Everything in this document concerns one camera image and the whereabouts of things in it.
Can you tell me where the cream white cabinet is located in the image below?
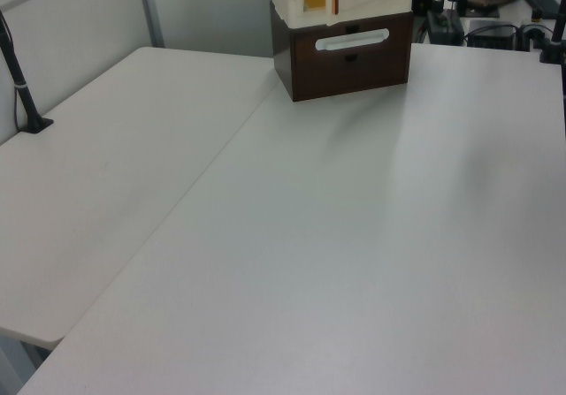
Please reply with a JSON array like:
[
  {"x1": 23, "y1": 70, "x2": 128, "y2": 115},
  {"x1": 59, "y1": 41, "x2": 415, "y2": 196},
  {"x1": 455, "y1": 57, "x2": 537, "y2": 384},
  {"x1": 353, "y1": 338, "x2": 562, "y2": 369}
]
[{"x1": 270, "y1": 0, "x2": 415, "y2": 29}]

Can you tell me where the dark brown drawer box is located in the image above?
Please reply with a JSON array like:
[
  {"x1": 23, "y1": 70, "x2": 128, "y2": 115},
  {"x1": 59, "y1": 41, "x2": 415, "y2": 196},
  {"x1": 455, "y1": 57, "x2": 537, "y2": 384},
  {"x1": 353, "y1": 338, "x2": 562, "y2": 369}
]
[{"x1": 270, "y1": 0, "x2": 415, "y2": 103}]

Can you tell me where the black box with green button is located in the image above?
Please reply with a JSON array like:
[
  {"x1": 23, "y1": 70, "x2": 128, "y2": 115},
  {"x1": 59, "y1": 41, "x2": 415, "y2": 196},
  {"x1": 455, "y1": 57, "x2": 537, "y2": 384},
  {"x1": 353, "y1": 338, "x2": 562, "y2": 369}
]
[{"x1": 425, "y1": 9, "x2": 466, "y2": 45}]

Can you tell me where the black electronics box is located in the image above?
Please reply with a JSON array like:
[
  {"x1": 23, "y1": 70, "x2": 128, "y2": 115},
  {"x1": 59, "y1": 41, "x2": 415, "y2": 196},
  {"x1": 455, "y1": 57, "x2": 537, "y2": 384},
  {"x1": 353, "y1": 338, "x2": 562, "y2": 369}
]
[{"x1": 466, "y1": 22, "x2": 519, "y2": 50}]

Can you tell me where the brown flat pad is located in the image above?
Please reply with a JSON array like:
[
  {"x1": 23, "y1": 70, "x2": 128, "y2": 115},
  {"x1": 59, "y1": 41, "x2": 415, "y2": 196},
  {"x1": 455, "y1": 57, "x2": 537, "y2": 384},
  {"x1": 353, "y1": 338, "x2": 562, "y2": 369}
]
[{"x1": 467, "y1": 0, "x2": 501, "y2": 18}]

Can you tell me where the white drawer handle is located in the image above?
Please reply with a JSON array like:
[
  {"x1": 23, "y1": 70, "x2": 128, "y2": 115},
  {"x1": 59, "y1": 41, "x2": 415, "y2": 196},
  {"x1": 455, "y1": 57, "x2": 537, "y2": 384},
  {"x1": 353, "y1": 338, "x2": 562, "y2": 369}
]
[{"x1": 314, "y1": 27, "x2": 390, "y2": 53}]

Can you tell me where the black camera stand pole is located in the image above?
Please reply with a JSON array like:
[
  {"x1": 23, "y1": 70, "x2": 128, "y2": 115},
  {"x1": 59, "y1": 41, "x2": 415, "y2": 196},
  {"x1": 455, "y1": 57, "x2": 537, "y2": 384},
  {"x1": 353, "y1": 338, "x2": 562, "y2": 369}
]
[{"x1": 0, "y1": 9, "x2": 55, "y2": 136}]

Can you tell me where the black camera stand clamp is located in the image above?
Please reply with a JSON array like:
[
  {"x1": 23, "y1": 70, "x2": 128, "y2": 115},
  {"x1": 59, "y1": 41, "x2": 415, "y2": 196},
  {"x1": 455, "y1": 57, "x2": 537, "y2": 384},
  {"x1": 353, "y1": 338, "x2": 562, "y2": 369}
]
[{"x1": 537, "y1": 0, "x2": 566, "y2": 65}]

